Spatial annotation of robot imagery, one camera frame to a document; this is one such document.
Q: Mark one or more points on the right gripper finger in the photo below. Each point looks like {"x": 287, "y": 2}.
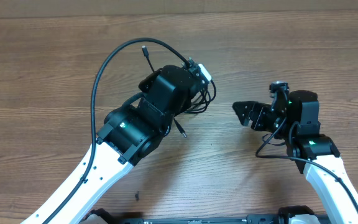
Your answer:
{"x": 245, "y": 118}
{"x": 246, "y": 108}

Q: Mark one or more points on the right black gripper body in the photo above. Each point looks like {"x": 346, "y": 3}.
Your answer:
{"x": 260, "y": 115}

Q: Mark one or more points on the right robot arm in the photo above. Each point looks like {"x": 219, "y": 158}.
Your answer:
{"x": 293, "y": 117}

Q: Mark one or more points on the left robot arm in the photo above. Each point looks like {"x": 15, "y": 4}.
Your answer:
{"x": 128, "y": 134}

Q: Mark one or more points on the cardboard back panel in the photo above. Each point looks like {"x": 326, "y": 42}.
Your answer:
{"x": 68, "y": 8}

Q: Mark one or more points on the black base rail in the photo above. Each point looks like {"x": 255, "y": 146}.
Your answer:
{"x": 249, "y": 219}

